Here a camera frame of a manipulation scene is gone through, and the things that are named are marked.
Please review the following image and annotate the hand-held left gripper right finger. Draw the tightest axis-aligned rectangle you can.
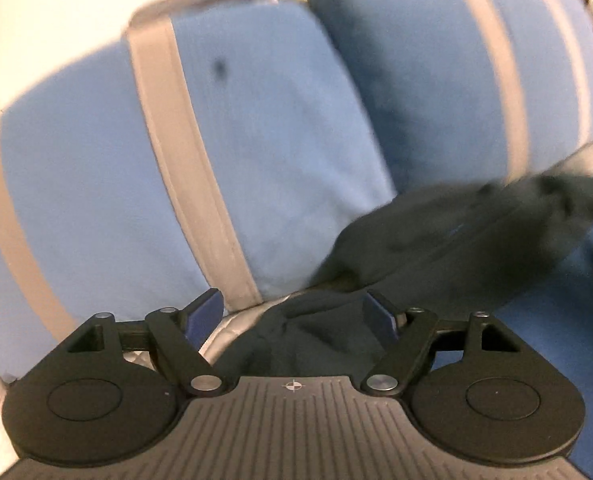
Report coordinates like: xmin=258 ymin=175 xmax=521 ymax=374
xmin=360 ymin=290 xmax=523 ymax=397

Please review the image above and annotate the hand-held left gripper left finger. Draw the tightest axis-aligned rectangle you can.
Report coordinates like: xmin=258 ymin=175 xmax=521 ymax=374
xmin=58 ymin=288 xmax=226 ymax=397

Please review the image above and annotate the blue and navy hoodie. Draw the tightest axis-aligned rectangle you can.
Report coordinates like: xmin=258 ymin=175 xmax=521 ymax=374
xmin=211 ymin=152 xmax=593 ymax=480

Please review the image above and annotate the blue striped pillow with spot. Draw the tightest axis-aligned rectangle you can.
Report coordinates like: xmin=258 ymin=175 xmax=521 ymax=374
xmin=0 ymin=0 xmax=397 ymax=356

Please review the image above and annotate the blue grey-striped cushion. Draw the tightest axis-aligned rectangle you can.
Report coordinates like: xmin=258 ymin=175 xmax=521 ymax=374
xmin=306 ymin=0 xmax=593 ymax=196

